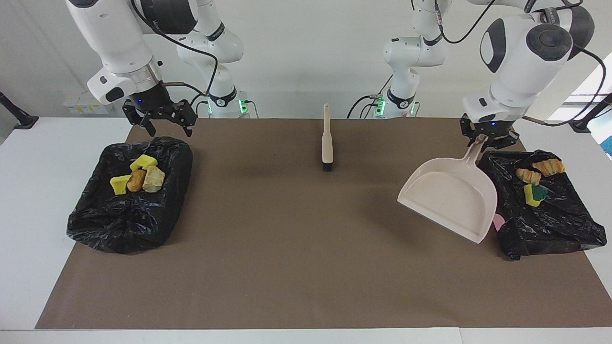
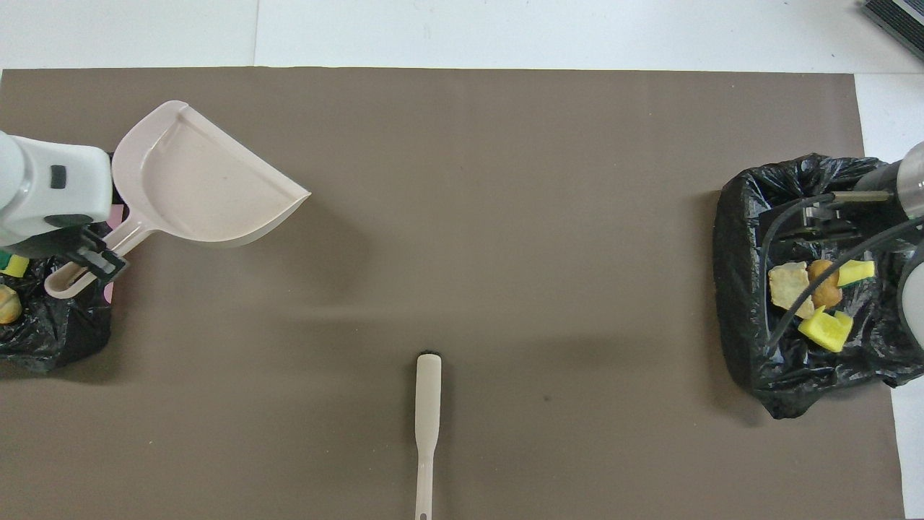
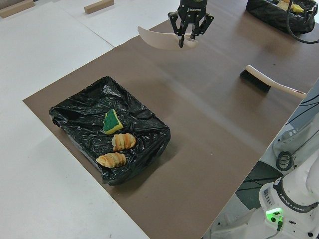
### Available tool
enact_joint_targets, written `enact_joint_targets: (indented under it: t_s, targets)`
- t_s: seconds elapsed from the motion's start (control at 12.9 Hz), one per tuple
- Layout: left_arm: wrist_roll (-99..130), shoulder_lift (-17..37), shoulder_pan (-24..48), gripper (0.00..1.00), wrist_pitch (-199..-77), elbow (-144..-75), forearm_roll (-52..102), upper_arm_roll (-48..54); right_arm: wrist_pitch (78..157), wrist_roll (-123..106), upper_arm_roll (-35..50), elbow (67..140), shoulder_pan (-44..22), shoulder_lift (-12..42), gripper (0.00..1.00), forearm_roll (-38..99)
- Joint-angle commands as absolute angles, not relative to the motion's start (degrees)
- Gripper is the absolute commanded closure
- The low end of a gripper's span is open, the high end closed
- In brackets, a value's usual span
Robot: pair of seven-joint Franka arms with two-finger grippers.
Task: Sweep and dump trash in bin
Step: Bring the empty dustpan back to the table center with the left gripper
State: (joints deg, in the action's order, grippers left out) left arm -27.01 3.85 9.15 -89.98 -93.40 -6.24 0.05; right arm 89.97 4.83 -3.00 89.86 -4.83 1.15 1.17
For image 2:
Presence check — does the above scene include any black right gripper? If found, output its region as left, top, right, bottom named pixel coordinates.
left=758, top=160, right=907, bottom=241

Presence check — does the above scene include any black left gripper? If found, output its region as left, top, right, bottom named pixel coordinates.
left=22, top=224, right=129, bottom=279

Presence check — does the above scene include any pale bread chunk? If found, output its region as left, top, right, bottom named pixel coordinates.
left=769, top=261, right=816, bottom=320

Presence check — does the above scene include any yellow green sponge piece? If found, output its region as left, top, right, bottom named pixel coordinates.
left=836, top=259, right=876, bottom=288

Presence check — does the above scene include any brown bread roll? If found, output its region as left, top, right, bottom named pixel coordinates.
left=807, top=259, right=843, bottom=310

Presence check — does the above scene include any notched yellow sponge piece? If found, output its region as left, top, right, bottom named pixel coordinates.
left=798, top=305, right=854, bottom=353

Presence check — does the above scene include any beige plastic dustpan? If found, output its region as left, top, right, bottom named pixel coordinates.
left=45, top=100, right=312, bottom=300

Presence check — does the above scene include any beige hand brush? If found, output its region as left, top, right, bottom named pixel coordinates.
left=414, top=351, right=443, bottom=520

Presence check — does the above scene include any pink plastic bin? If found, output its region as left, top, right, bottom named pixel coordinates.
left=103, top=204, right=125, bottom=304

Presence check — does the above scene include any black bag over pink bin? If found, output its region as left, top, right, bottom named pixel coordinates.
left=0, top=148, right=120, bottom=374

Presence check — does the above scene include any black trash bag bin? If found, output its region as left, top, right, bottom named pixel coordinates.
left=713, top=153, right=924, bottom=420

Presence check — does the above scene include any dark ribbed device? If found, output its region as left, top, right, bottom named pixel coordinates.
left=859, top=0, right=924, bottom=62

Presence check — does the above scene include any brown paper mat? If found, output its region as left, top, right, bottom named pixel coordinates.
left=0, top=67, right=907, bottom=520

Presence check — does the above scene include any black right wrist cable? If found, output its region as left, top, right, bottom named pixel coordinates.
left=762, top=191, right=924, bottom=355

